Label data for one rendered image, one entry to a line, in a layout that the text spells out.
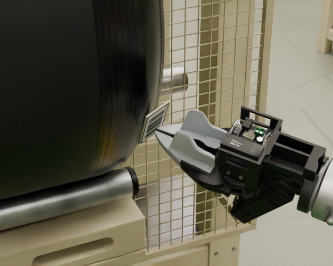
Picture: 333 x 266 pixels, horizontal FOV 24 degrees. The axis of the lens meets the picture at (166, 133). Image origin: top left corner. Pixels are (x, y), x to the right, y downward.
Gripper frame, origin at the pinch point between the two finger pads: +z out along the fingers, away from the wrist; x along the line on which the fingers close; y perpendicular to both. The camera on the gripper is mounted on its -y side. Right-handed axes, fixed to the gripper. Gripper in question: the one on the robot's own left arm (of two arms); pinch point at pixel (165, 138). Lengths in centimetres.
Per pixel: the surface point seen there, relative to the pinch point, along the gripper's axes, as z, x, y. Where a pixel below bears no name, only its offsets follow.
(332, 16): 22, -197, -166
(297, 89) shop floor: 22, -154, -169
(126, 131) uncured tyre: 2.8, 4.6, 5.3
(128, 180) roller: 5.9, 0.9, -12.6
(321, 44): 24, -192, -179
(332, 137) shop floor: -1, -127, -156
